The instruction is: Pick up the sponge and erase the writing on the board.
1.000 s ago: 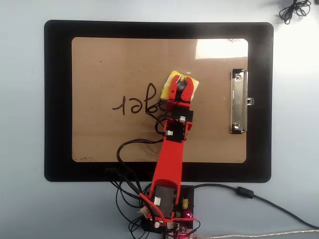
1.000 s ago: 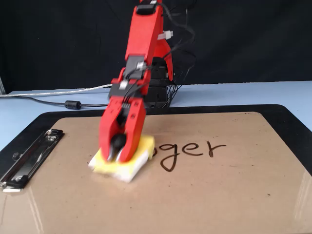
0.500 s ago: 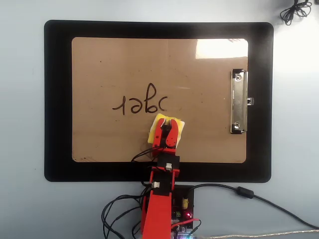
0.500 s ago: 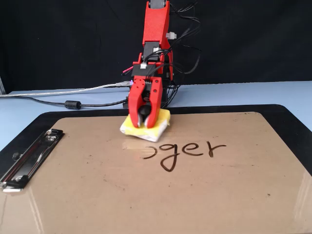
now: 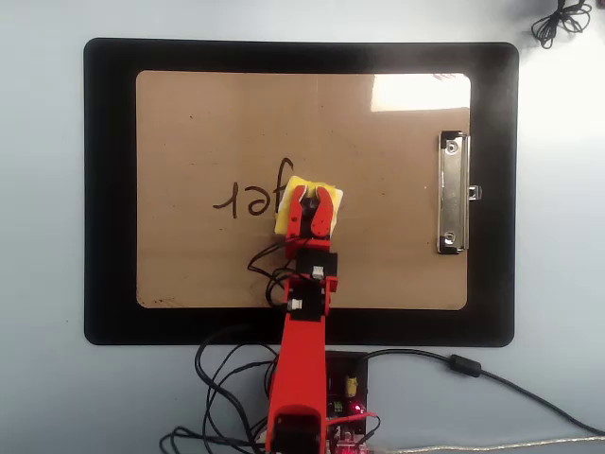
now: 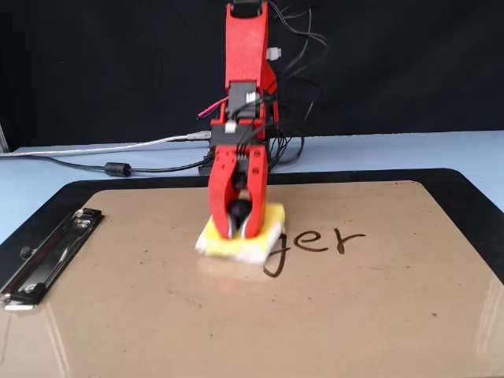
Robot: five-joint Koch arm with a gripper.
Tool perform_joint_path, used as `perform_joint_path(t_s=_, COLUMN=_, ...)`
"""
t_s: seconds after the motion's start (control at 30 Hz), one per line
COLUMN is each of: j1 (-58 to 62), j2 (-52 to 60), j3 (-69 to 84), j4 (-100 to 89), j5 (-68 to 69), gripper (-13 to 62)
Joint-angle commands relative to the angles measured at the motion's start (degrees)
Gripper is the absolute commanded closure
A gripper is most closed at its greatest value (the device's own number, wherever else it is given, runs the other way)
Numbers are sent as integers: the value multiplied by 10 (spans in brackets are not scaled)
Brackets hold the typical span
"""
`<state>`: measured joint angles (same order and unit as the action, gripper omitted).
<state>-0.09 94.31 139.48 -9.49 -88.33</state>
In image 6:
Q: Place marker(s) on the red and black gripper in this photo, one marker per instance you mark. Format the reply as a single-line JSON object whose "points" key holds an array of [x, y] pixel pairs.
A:
{"points": [[220, 138]]}

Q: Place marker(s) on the yellow sponge with black knob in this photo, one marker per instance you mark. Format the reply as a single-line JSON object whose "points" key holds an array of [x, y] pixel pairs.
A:
{"points": [[244, 250]]}

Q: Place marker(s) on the brown clipboard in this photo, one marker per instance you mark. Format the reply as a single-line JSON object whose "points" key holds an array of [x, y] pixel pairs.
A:
{"points": [[252, 315]]}

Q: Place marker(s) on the metal clipboard clip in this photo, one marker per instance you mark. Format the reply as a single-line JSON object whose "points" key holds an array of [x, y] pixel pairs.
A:
{"points": [[47, 260]]}

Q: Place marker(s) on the black backdrop cloth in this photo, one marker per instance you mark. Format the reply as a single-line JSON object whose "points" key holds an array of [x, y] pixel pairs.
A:
{"points": [[78, 59]]}

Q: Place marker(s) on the grey metal post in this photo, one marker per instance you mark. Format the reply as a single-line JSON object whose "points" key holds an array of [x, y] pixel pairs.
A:
{"points": [[3, 139]]}

